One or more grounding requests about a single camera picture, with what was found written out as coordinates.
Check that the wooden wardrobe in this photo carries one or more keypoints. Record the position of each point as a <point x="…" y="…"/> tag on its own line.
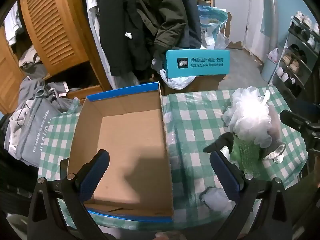
<point x="55" y="30"/>

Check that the grey printed bag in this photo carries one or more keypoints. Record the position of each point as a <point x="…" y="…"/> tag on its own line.
<point x="32" y="130"/>

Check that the black coat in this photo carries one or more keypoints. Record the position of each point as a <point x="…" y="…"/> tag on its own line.
<point x="120" y="30"/>

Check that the blue cardboard box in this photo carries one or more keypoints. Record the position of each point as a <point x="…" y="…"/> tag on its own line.
<point x="130" y="140"/>

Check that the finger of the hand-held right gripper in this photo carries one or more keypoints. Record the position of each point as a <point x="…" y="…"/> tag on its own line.
<point x="296" y="120"/>

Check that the green scrub sponge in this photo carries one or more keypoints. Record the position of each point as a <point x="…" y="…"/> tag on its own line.
<point x="246" y="156"/>

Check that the brown cardboard box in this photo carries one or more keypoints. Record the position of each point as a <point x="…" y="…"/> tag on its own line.
<point x="207" y="83"/>

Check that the olive green jacket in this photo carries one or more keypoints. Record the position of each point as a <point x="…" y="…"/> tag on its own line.
<point x="165" y="10"/>

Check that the blue plastic bag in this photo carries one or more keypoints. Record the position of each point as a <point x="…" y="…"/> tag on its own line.
<point x="211" y="22"/>

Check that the white shirt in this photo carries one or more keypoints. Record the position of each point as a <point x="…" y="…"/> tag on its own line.
<point x="96" y="22"/>

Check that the green checked tablecloth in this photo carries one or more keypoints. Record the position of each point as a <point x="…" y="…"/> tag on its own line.
<point x="195" y="120"/>

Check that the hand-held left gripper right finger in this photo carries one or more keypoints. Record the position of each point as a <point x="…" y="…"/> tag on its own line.
<point x="225" y="177"/>

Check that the teal box lid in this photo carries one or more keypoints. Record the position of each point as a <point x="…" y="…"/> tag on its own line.
<point x="200" y="62"/>

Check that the white plastic bag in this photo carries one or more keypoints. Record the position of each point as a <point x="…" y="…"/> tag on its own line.
<point x="177" y="82"/>

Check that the white bin bag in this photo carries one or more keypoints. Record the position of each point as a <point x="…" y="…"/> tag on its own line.
<point x="273" y="55"/>

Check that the grey clothes pile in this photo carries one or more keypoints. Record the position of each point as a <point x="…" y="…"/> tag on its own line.
<point x="30" y="60"/>

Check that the white door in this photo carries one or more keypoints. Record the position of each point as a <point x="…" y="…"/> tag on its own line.
<point x="255" y="17"/>

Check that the metal shoe rack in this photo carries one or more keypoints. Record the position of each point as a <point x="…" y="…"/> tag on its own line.
<point x="300" y="55"/>

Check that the white bath pouf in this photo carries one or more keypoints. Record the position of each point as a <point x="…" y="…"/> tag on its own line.
<point x="250" y="115"/>

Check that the light blue trash bin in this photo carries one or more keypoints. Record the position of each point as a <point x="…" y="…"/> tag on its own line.
<point x="267" y="70"/>

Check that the dark blue garment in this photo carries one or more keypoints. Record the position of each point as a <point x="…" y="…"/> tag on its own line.
<point x="191" y="12"/>

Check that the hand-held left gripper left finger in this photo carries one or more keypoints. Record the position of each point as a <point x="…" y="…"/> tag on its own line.
<point x="96" y="177"/>

